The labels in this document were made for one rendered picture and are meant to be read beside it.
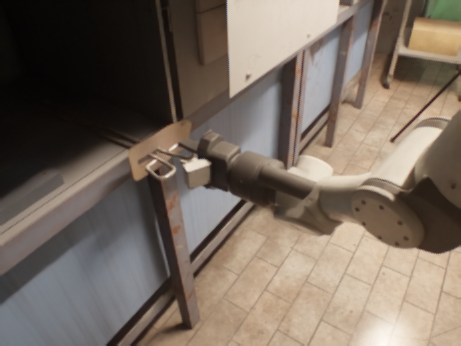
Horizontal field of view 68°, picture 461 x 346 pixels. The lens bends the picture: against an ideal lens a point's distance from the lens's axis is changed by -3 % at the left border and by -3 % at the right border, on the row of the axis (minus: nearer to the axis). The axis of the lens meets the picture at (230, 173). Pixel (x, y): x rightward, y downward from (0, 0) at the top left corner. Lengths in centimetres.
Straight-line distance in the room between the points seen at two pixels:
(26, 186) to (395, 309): 134
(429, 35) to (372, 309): 216
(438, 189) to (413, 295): 132
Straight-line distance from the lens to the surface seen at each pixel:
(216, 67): 90
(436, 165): 32
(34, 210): 69
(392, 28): 381
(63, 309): 92
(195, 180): 64
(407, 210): 34
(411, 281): 167
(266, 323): 143
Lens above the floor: 127
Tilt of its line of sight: 39 degrees down
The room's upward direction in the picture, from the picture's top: 2 degrees counter-clockwise
